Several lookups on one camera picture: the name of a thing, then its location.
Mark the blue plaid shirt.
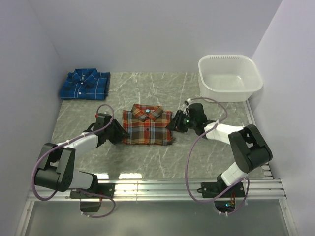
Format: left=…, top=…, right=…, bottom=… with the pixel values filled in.
left=59, top=68, right=110, bottom=101

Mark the white plastic basin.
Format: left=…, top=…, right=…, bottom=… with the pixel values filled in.
left=198, top=55, right=263, bottom=103

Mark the aluminium rail frame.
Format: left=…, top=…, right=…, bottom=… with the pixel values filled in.
left=16, top=164, right=298, bottom=236

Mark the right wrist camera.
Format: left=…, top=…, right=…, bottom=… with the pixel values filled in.
left=184, top=98, right=192, bottom=115

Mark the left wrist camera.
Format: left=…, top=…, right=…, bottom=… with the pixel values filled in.
left=95, top=113, right=109, bottom=118

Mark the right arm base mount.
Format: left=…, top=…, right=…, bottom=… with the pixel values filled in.
left=197, top=181, right=245, bottom=198

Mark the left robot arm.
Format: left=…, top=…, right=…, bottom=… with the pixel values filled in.
left=31, top=113, right=130, bottom=198

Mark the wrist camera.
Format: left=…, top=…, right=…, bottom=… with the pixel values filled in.
left=184, top=98, right=192, bottom=115
left=95, top=113, right=109, bottom=118

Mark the red brown plaid shirt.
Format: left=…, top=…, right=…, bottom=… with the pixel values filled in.
left=122, top=104, right=173, bottom=146

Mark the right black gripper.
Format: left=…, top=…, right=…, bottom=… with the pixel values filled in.
left=166, top=110, right=197, bottom=133

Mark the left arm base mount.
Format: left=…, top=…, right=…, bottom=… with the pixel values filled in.
left=69, top=183, right=115, bottom=199

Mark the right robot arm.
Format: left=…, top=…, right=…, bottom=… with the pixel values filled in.
left=166, top=103, right=273, bottom=197

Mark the black box under rail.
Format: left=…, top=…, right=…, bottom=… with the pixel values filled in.
left=79, top=201, right=101, bottom=213

